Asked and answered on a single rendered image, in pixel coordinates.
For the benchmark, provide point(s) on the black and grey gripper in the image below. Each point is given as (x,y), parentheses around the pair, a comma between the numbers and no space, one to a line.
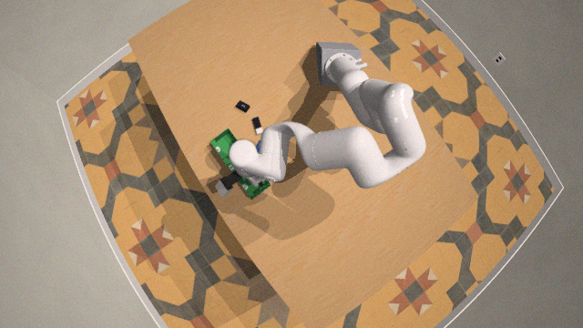
(256,182)

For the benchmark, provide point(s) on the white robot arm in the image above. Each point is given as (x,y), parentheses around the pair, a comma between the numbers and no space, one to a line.
(353,148)

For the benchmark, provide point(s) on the green rack of bins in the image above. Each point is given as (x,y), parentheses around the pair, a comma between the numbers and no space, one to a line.
(225,140)

